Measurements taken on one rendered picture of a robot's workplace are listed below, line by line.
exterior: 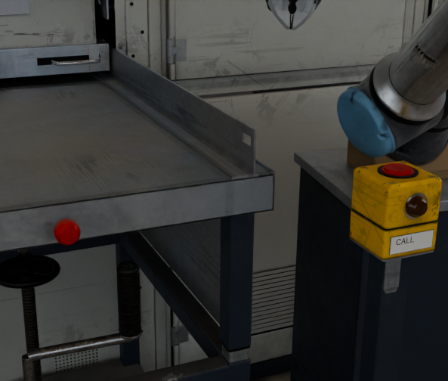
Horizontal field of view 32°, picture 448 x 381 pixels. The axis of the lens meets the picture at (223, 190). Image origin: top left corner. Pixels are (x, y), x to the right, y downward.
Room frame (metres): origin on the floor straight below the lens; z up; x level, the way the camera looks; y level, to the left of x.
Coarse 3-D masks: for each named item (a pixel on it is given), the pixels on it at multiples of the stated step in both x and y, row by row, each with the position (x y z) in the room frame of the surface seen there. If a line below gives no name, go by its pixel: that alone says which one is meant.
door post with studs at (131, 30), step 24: (120, 0) 1.67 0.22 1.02; (144, 0) 1.69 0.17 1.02; (120, 24) 1.67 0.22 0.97; (144, 24) 1.69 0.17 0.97; (120, 48) 1.66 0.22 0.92; (144, 48) 1.69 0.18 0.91; (144, 288) 1.68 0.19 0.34; (144, 312) 1.68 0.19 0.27; (144, 336) 1.68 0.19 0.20; (144, 360) 1.68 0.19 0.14
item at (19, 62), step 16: (16, 48) 1.61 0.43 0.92; (32, 48) 1.62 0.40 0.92; (48, 48) 1.63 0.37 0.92; (64, 48) 1.65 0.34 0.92; (80, 48) 1.66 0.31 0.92; (0, 64) 1.59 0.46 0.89; (16, 64) 1.60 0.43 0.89; (32, 64) 1.62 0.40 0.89; (48, 64) 1.63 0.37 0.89; (80, 64) 1.66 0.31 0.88
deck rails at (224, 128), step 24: (120, 72) 1.63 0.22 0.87; (144, 72) 1.48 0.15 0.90; (144, 96) 1.48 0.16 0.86; (168, 96) 1.36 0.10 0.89; (192, 96) 1.25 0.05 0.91; (168, 120) 1.33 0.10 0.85; (192, 120) 1.25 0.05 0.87; (216, 120) 1.16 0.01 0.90; (192, 144) 1.18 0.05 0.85; (216, 144) 1.16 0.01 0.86; (240, 144) 1.08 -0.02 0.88; (240, 168) 1.07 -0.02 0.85
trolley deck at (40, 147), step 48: (0, 96) 1.51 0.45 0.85; (48, 96) 1.52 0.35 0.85; (96, 96) 1.52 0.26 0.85; (0, 144) 1.18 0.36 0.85; (48, 144) 1.18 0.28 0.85; (96, 144) 1.19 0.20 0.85; (144, 144) 1.19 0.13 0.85; (0, 192) 0.96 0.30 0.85; (48, 192) 0.97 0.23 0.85; (96, 192) 0.97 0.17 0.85; (144, 192) 0.97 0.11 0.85; (192, 192) 1.00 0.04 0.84; (240, 192) 1.03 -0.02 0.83; (0, 240) 0.90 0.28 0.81; (48, 240) 0.92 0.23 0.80
